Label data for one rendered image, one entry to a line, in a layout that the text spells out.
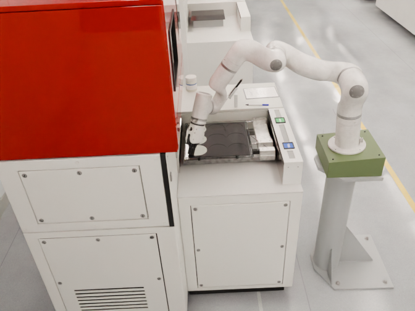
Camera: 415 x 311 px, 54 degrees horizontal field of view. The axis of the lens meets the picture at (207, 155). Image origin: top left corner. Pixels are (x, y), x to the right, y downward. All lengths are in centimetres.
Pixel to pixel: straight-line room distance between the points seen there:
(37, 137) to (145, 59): 54
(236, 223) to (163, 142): 74
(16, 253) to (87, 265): 116
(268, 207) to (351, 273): 92
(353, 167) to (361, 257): 87
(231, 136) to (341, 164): 62
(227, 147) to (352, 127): 65
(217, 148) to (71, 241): 87
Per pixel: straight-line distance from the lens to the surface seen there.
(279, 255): 239
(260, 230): 223
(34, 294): 294
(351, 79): 200
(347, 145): 222
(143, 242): 199
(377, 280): 286
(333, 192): 238
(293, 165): 205
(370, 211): 332
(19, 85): 163
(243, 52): 196
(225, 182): 212
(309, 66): 200
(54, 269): 223
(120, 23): 144
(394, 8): 740
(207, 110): 211
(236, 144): 227
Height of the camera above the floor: 215
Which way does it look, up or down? 35 degrees down
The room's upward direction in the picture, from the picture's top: 3 degrees counter-clockwise
